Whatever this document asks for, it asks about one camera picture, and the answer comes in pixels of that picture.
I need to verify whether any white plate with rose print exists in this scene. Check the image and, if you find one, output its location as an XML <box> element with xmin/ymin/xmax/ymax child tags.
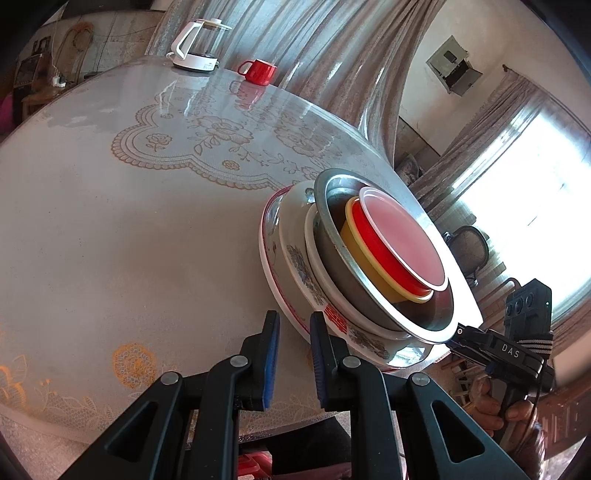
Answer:
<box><xmin>304</xmin><ymin>204</ymin><xmax>410</xmax><ymax>340</ymax></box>

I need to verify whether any white plate with red characters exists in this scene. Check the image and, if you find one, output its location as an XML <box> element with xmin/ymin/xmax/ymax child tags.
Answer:
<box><xmin>276</xmin><ymin>181</ymin><xmax>432</xmax><ymax>371</ymax></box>

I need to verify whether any stainless steel bowl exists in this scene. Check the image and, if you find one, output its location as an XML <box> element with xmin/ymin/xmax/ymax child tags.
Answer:
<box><xmin>309</xmin><ymin>168</ymin><xmax>458</xmax><ymax>344</ymax></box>

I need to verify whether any yellow plastic bowl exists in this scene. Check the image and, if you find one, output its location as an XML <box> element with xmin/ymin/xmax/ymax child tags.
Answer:
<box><xmin>341</xmin><ymin>196</ymin><xmax>434</xmax><ymax>304</ymax></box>

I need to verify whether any red plastic bowl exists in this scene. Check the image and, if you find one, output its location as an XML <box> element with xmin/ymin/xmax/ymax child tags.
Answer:
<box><xmin>356</xmin><ymin>186</ymin><xmax>448</xmax><ymax>295</ymax></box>

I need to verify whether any person right hand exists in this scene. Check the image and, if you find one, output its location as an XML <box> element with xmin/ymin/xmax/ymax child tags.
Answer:
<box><xmin>470</xmin><ymin>375</ymin><xmax>539</xmax><ymax>454</ymax></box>

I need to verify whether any white plate with purple rim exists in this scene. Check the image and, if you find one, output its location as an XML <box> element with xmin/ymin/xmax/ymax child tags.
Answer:
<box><xmin>257</xmin><ymin>184</ymin><xmax>417</xmax><ymax>374</ymax></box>

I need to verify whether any side window curtain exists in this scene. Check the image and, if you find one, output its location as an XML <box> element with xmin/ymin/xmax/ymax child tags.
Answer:
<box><xmin>411</xmin><ymin>68</ymin><xmax>564</xmax><ymax>222</ymax></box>

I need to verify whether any red mug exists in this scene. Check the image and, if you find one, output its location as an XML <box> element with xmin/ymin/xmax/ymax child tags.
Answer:
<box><xmin>236</xmin><ymin>59</ymin><xmax>276</xmax><ymax>86</ymax></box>

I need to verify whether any grey window curtain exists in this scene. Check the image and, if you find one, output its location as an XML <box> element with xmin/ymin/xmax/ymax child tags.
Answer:
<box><xmin>146</xmin><ymin>0</ymin><xmax>444</xmax><ymax>161</ymax></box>

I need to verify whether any white glass electric kettle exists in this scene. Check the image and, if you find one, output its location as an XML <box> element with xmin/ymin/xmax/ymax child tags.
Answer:
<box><xmin>166</xmin><ymin>18</ymin><xmax>232</xmax><ymax>73</ymax></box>

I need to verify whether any wooden chair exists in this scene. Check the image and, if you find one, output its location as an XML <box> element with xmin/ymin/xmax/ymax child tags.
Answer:
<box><xmin>22</xmin><ymin>22</ymin><xmax>94</xmax><ymax>120</ymax></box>

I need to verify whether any wall electrical box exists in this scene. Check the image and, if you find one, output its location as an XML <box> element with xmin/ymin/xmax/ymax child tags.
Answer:
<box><xmin>427</xmin><ymin>35</ymin><xmax>483</xmax><ymax>97</ymax></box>

